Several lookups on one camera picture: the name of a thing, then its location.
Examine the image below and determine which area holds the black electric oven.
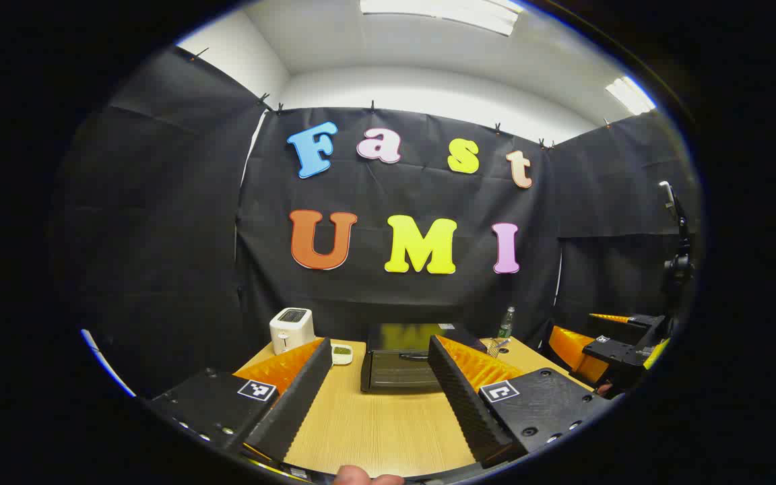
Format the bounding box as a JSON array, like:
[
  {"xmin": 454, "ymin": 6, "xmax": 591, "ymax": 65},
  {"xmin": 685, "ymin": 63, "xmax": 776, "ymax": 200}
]
[{"xmin": 360, "ymin": 323, "xmax": 490, "ymax": 395}]

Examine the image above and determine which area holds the white toaster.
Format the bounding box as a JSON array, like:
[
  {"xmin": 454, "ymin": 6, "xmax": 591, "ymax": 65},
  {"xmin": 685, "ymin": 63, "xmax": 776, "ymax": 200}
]
[{"xmin": 269, "ymin": 308, "xmax": 316, "ymax": 356}]

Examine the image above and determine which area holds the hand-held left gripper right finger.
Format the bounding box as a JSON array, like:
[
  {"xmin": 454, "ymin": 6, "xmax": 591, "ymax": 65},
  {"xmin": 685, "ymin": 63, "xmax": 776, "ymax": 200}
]
[{"xmin": 427, "ymin": 335, "xmax": 615, "ymax": 468}]

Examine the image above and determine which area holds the black camera stand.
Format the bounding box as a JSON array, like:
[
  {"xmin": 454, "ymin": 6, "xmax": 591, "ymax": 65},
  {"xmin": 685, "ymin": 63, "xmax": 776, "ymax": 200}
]
[{"xmin": 657, "ymin": 180, "xmax": 697, "ymax": 292}]

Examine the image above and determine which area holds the ceiling light panel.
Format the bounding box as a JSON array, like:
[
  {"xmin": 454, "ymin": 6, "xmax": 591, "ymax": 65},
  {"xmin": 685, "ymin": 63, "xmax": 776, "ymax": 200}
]
[{"xmin": 605, "ymin": 75, "xmax": 657, "ymax": 116}]

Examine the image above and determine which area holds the black backdrop cloth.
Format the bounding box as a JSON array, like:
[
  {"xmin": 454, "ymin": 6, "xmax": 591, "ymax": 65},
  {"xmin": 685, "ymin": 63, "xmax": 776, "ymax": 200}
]
[{"xmin": 51, "ymin": 46, "xmax": 703, "ymax": 399}]

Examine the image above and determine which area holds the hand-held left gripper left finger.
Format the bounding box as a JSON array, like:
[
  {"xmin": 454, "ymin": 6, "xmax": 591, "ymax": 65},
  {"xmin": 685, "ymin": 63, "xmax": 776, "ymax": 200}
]
[{"xmin": 145, "ymin": 337, "xmax": 333, "ymax": 463}]

